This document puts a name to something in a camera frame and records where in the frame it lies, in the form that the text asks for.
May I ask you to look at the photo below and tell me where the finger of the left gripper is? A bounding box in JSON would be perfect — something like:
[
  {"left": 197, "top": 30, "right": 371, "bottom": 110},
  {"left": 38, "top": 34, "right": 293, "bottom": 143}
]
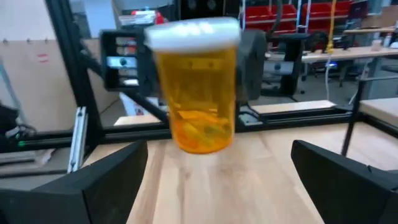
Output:
[
  {"left": 238, "top": 29, "right": 269, "bottom": 104},
  {"left": 136, "top": 30, "right": 161, "bottom": 96}
]

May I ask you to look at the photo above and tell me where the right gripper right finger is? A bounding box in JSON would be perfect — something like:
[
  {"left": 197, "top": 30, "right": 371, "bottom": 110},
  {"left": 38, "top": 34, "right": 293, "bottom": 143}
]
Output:
[{"left": 290, "top": 139, "right": 398, "bottom": 224}]

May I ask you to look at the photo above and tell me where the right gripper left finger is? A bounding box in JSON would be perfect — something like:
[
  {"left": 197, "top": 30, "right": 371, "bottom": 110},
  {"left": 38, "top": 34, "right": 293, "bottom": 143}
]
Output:
[{"left": 0, "top": 139, "right": 149, "bottom": 224}]

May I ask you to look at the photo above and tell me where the orange pill vial white cap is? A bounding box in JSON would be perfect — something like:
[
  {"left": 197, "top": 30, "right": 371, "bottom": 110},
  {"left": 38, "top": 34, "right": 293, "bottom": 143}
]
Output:
[{"left": 143, "top": 17, "right": 242, "bottom": 156}]

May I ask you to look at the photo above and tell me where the black electronics box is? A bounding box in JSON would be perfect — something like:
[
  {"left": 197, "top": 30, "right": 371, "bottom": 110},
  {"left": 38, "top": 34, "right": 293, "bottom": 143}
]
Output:
[{"left": 99, "top": 29, "right": 146, "bottom": 91}]

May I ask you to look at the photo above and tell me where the red storage rack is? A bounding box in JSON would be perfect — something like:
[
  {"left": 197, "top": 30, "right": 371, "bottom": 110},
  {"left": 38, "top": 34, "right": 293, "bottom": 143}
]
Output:
[{"left": 244, "top": 0, "right": 352, "bottom": 34}]

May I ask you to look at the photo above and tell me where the wooden desk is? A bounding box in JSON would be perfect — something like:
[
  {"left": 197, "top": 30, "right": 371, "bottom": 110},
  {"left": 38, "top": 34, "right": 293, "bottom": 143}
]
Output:
[{"left": 300, "top": 26, "right": 398, "bottom": 63}]

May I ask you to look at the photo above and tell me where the beige cardboard panel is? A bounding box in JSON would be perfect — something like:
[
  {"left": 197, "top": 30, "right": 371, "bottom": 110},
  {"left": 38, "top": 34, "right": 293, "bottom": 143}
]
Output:
[{"left": 0, "top": 39, "right": 119, "bottom": 131}]

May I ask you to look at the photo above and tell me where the silver aluminium bracket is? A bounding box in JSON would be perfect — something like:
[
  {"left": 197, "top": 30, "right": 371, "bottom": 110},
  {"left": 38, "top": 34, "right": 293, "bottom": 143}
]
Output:
[{"left": 67, "top": 105, "right": 88, "bottom": 174}]

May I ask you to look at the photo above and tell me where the black table frame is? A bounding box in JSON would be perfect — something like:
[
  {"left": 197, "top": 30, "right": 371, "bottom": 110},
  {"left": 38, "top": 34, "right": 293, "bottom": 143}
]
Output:
[{"left": 45, "top": 0, "right": 361, "bottom": 153}]

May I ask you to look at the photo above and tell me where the yellow cable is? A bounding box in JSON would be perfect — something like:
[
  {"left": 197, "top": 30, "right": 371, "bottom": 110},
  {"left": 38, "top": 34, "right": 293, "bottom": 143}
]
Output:
[{"left": 325, "top": 0, "right": 338, "bottom": 55}]

